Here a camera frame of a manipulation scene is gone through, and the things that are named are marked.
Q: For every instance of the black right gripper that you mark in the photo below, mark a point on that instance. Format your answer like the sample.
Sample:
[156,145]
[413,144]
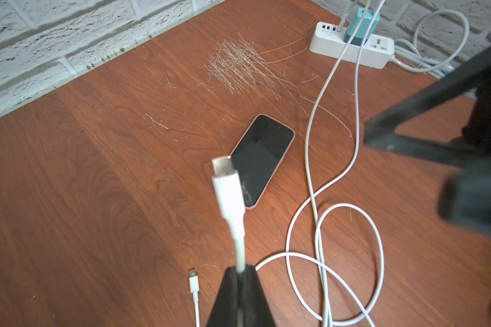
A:
[465,198]

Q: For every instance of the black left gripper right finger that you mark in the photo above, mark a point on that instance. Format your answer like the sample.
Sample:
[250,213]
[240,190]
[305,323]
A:
[252,308]

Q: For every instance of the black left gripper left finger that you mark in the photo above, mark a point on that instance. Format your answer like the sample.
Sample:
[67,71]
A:
[224,311]

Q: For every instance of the teal charger plug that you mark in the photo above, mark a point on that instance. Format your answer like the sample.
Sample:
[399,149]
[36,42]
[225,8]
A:
[359,25]

